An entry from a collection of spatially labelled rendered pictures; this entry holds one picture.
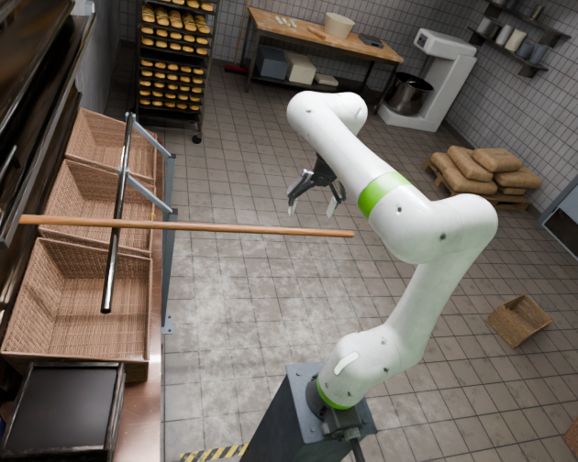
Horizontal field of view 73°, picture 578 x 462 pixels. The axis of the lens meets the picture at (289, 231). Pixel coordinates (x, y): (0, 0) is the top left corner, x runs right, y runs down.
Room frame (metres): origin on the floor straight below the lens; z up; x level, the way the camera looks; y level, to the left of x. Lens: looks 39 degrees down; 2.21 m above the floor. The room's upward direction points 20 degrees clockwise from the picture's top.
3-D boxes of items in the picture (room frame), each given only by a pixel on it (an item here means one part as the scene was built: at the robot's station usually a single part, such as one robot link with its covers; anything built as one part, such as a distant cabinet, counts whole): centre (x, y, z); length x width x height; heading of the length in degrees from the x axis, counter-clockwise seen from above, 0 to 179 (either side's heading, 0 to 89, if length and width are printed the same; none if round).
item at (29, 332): (0.89, 0.67, 0.72); 0.56 x 0.49 x 0.28; 26
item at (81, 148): (1.96, 1.20, 0.72); 0.56 x 0.49 x 0.28; 26
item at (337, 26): (6.19, 0.37, 1.01); 0.43 x 0.43 x 0.21
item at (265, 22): (6.05, 0.46, 0.45); 2.20 x 0.80 x 0.90; 117
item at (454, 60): (6.41, -1.14, 0.66); 1.00 x 0.66 x 1.32; 117
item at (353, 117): (1.04, -0.03, 1.80); 0.13 x 0.11 x 0.14; 133
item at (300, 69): (5.93, 0.71, 0.35); 0.50 x 0.36 x 0.24; 28
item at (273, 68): (5.74, 1.09, 0.35); 0.50 x 0.36 x 0.24; 26
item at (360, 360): (0.61, -0.28, 1.36); 0.16 x 0.13 x 0.19; 133
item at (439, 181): (4.87, -2.08, 0.07); 1.20 x 0.80 x 0.14; 117
